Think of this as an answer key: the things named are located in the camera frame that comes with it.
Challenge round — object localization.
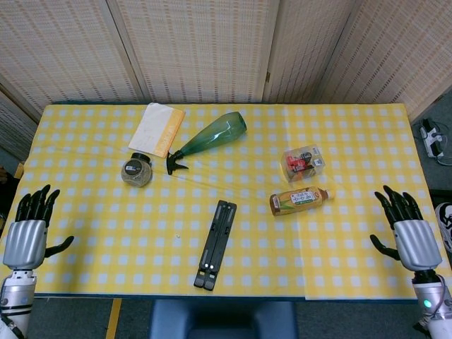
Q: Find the yellow floor tape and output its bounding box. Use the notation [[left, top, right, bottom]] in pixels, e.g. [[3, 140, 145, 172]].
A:
[[105, 298, 123, 339]]

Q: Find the tea bottle with yellow label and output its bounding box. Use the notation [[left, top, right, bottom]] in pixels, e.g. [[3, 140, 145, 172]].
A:
[[269, 186, 335, 218]]

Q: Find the woven bamboo screen panel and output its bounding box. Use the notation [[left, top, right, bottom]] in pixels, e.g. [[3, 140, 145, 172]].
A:
[[316, 0, 452, 121], [0, 88, 39, 162], [0, 0, 145, 123], [263, 0, 360, 104], [107, 0, 280, 104]]

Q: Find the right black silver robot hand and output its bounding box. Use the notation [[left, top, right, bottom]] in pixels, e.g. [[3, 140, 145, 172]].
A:
[[369, 184, 443, 272]]

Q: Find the white power strip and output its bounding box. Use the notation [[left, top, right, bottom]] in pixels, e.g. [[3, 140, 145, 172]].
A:
[[419, 119, 445, 159]]

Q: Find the white black sneaker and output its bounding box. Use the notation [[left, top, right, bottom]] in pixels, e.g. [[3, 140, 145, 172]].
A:
[[433, 201, 452, 254]]

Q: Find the clear jar with black lid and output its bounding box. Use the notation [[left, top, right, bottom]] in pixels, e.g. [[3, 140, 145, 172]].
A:
[[121, 153, 153, 188]]

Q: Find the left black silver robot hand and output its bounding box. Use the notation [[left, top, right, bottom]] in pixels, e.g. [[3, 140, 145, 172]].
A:
[[2, 184, 75, 271]]

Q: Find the green plastic spray bottle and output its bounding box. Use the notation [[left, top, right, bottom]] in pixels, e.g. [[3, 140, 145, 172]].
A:
[[165, 111, 248, 176]]

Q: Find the clear box with red toy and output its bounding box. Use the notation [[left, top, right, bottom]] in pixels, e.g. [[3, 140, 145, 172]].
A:
[[280, 144, 325, 184]]

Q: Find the black folding laptop stand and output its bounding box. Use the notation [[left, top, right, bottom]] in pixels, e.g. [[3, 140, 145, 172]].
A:
[[193, 199, 238, 291]]

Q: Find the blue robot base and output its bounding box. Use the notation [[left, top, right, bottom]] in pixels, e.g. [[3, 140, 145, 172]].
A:
[[148, 299, 299, 339]]

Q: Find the yellow white checkered tablecloth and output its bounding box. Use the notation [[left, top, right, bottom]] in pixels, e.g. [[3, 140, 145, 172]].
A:
[[0, 103, 452, 301]]

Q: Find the white orange booklet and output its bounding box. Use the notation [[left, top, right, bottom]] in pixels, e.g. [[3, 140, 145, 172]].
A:
[[127, 102, 186, 159]]

